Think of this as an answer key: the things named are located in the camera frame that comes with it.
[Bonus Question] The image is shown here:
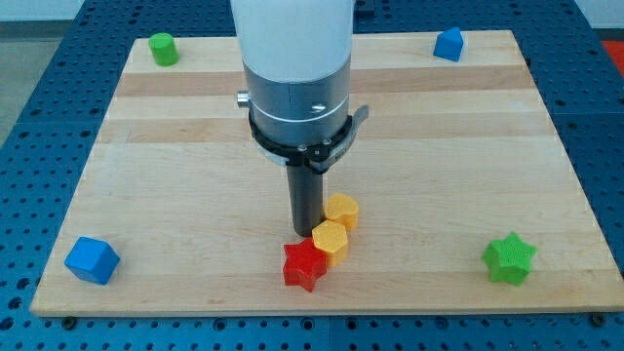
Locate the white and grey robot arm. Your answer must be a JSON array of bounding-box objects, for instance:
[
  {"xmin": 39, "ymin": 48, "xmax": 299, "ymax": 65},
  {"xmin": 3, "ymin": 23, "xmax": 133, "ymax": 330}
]
[{"xmin": 231, "ymin": 0, "xmax": 355, "ymax": 146}]

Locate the green star block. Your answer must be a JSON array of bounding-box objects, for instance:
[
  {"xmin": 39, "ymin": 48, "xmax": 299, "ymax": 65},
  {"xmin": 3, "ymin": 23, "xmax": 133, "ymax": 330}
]
[{"xmin": 482, "ymin": 231, "xmax": 537, "ymax": 287}]

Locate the green cylinder block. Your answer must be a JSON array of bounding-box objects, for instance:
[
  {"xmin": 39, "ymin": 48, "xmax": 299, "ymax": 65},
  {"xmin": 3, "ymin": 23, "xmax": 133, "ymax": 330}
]
[{"xmin": 148, "ymin": 32, "xmax": 179, "ymax": 66}]

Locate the red star block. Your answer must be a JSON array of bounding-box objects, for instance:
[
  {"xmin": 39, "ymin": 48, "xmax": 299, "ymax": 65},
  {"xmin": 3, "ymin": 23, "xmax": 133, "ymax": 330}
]
[{"xmin": 283, "ymin": 237, "xmax": 328, "ymax": 293}]

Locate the black clamp ring with lever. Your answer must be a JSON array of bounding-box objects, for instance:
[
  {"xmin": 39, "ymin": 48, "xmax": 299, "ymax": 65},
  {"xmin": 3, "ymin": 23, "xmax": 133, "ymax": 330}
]
[{"xmin": 247, "ymin": 103, "xmax": 371, "ymax": 175}]

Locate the blue cube block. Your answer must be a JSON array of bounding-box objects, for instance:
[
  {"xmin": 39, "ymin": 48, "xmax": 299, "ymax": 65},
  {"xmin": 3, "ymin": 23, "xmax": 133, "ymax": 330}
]
[{"xmin": 64, "ymin": 237, "xmax": 120, "ymax": 285}]

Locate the yellow heart block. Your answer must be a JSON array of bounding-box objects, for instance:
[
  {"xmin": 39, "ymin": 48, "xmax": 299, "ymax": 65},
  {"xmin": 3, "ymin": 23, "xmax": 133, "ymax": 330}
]
[{"xmin": 325, "ymin": 193, "xmax": 360, "ymax": 231}]

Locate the blue pentagon block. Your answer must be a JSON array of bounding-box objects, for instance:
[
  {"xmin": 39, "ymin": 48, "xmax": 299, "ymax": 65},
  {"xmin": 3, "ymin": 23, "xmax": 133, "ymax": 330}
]
[{"xmin": 433, "ymin": 27, "xmax": 464, "ymax": 61}]

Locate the yellow hexagon block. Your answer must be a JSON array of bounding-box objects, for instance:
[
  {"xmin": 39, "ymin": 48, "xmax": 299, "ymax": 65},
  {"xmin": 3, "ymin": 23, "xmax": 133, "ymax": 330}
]
[{"xmin": 312, "ymin": 220, "xmax": 349, "ymax": 267}]

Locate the blue perforated table plate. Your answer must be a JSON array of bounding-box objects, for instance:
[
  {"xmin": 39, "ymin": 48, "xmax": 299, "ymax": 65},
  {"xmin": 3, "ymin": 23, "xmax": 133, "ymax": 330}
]
[{"xmin": 1, "ymin": 1, "xmax": 623, "ymax": 350}]

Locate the wooden board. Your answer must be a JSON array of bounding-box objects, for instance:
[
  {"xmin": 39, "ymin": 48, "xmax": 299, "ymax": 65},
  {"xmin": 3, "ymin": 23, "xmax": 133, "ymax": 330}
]
[{"xmin": 30, "ymin": 30, "xmax": 623, "ymax": 317}]

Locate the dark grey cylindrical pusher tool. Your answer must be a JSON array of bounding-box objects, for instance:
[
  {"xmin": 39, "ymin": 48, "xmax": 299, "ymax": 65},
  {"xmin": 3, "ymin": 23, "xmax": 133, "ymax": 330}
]
[{"xmin": 287, "ymin": 166, "xmax": 324, "ymax": 237}]

